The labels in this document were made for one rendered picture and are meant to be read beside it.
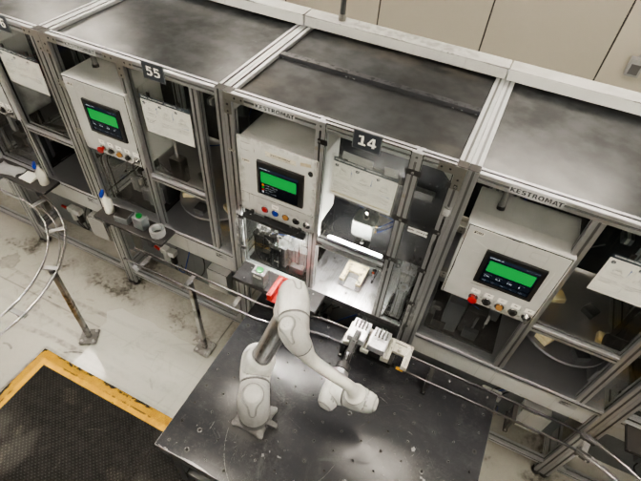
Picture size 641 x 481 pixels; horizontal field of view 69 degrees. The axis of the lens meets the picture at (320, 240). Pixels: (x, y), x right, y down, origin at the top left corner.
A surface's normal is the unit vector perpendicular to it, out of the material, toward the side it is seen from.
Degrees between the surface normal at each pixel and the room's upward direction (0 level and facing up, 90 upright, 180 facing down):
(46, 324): 0
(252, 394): 6
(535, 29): 90
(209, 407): 0
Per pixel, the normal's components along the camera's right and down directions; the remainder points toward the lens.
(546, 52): -0.43, 0.65
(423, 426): 0.06, -0.68
